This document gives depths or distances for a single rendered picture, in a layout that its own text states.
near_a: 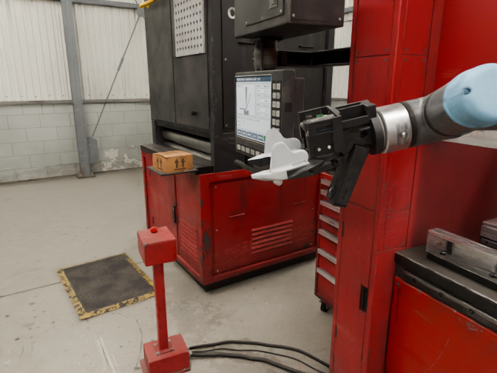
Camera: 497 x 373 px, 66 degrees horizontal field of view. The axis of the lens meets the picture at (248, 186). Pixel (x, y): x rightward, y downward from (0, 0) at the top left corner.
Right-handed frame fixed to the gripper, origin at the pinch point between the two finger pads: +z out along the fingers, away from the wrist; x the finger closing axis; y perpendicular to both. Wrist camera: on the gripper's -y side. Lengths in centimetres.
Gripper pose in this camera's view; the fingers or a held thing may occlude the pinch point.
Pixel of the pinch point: (257, 171)
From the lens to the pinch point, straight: 62.9
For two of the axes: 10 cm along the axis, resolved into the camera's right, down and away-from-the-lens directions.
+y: -2.1, -8.8, -4.3
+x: 0.8, 4.2, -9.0
